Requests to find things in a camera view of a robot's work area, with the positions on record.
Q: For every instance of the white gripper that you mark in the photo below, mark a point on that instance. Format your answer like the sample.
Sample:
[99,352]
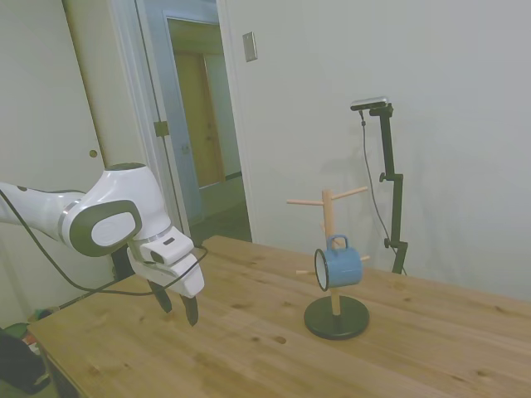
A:
[186,282]

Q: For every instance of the blue enamel mug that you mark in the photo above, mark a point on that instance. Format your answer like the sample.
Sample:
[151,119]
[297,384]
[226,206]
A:
[344,265]

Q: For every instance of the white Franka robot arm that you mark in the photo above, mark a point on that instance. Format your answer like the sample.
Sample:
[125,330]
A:
[124,186]

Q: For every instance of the wooden mug tree black base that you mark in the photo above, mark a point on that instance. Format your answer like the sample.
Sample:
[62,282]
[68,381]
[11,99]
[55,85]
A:
[340,321]

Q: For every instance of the black bag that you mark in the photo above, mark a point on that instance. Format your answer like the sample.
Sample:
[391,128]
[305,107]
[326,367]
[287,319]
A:
[16,360]

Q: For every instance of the brass door hinge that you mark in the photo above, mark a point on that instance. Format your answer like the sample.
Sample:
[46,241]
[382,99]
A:
[161,128]

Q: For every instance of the brown wooden door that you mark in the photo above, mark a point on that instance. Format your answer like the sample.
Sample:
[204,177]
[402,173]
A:
[195,124]

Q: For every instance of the white door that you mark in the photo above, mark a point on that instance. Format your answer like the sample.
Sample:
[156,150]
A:
[116,103]

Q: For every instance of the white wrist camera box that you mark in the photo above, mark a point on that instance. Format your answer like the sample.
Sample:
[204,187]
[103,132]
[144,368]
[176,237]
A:
[174,255]

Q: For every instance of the black camera stand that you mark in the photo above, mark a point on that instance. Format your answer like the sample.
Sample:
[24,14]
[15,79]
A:
[392,166]

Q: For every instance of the metal wall switch plate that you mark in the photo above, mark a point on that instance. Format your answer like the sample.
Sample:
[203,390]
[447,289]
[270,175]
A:
[249,47]

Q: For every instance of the grey exterior camera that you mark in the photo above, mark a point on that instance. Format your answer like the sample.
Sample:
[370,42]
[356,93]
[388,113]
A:
[370,103]

